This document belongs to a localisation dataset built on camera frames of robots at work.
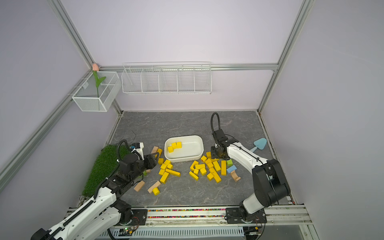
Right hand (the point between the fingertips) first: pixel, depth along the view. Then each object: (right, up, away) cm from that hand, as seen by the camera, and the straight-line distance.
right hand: (215, 152), depth 91 cm
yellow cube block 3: (-29, +1, +6) cm, 29 cm away
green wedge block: (-36, -6, -20) cm, 42 cm away
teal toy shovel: (+31, +4, +10) cm, 33 cm away
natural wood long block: (-35, -17, -7) cm, 39 cm away
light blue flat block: (+9, -10, -2) cm, 13 cm away
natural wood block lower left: (-43, -17, -9) cm, 47 cm away
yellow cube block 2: (-27, +4, +8) cm, 28 cm away
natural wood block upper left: (-39, +1, +5) cm, 40 cm away
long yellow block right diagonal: (-1, -12, -5) cm, 13 cm away
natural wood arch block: (+11, -13, -4) cm, 17 cm away
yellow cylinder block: (-36, 0, +6) cm, 36 cm away
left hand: (-34, +1, -10) cm, 35 cm away
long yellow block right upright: (+5, -9, -1) cm, 10 cm away
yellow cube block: (-24, +4, +8) cm, 25 cm away
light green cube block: (+9, -6, 0) cm, 11 cm away
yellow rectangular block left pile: (-30, -13, -6) cm, 34 cm away
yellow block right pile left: (-12, -13, -6) cm, 19 cm away
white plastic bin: (-15, +1, +8) cm, 16 cm away
